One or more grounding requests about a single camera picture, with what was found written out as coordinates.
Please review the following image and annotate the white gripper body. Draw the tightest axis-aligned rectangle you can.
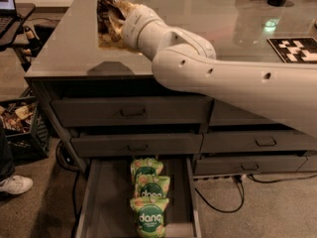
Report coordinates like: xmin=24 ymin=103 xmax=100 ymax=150
xmin=122 ymin=5 xmax=165 ymax=49

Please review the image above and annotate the brown SeaSalt chip bag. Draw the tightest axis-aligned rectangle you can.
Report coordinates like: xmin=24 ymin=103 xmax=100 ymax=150
xmin=96 ymin=0 xmax=137 ymax=49

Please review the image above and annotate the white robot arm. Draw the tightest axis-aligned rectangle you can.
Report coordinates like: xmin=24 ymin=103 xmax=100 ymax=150
xmin=122 ymin=5 xmax=317 ymax=137

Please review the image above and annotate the top left grey drawer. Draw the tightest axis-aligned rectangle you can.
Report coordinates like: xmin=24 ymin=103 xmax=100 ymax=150
xmin=52 ymin=96 xmax=211 ymax=127

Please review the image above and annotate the grey drawer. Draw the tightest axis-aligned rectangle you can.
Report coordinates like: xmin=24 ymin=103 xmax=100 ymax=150
xmin=210 ymin=100 xmax=273 ymax=126
xmin=194 ymin=156 xmax=317 ymax=177
xmin=201 ymin=130 xmax=317 ymax=154
xmin=71 ymin=133 xmax=202 ymax=158
xmin=52 ymin=96 xmax=211 ymax=127

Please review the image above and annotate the grey metal drawer cabinet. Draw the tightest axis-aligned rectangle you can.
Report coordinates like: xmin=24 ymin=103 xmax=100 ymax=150
xmin=27 ymin=0 xmax=317 ymax=179

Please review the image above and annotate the top right grey drawer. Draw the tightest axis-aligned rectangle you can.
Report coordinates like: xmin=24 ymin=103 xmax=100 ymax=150
xmin=210 ymin=100 xmax=273 ymax=126

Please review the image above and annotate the middle left grey drawer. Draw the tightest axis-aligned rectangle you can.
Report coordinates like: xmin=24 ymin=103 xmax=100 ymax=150
xmin=71 ymin=133 xmax=202 ymax=158

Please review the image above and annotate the back green Dang bag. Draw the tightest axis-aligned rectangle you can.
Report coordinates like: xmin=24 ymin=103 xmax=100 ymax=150
xmin=130 ymin=158 xmax=163 ymax=182

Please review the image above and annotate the green dang bag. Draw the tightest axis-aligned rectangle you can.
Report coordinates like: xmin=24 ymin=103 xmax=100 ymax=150
xmin=130 ymin=158 xmax=163 ymax=182
xmin=134 ymin=175 xmax=170 ymax=197
xmin=130 ymin=196 xmax=169 ymax=238

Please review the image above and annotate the middle right grey drawer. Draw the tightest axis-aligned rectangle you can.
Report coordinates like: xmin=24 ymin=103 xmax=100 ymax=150
xmin=201 ymin=130 xmax=317 ymax=154

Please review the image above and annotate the bottom right grey drawer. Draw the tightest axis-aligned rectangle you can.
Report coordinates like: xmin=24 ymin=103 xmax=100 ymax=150
xmin=194 ymin=156 xmax=317 ymax=177

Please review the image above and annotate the middle green Dang bag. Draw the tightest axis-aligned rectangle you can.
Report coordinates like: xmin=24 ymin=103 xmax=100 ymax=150
xmin=134 ymin=175 xmax=170 ymax=197

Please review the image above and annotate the front green Dang bag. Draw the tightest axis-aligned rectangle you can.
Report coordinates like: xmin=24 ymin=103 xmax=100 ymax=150
xmin=130 ymin=196 xmax=169 ymax=238

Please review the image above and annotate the open bottom left drawer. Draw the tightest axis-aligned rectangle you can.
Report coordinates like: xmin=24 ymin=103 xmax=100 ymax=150
xmin=75 ymin=158 xmax=202 ymax=238

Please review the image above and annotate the dark side desk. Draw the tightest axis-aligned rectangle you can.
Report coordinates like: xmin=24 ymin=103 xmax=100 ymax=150
xmin=0 ymin=3 xmax=36 ymax=51

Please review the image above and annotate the open laptop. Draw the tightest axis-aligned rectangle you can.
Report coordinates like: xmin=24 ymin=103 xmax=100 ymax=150
xmin=0 ymin=0 xmax=17 ymax=38

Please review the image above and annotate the black plastic snack crate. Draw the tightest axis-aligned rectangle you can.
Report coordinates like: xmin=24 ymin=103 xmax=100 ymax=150
xmin=0 ymin=87 xmax=51 ymax=162

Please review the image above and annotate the black white marker board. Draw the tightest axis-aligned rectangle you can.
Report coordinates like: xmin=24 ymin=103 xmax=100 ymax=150
xmin=267 ymin=37 xmax=317 ymax=63

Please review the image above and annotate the dark trouser leg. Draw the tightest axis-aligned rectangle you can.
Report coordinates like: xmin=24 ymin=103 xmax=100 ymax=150
xmin=0 ymin=120 xmax=15 ymax=182

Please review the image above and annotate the white sneaker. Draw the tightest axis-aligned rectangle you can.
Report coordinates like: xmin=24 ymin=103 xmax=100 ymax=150
xmin=0 ymin=176 xmax=34 ymax=195

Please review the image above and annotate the black cable at cabinet left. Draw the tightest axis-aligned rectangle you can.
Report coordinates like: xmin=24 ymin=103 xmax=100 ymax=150
xmin=54 ymin=139 xmax=82 ymax=238

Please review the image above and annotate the black floor cable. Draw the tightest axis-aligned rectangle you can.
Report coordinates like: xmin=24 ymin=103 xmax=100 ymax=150
xmin=193 ymin=173 xmax=317 ymax=214

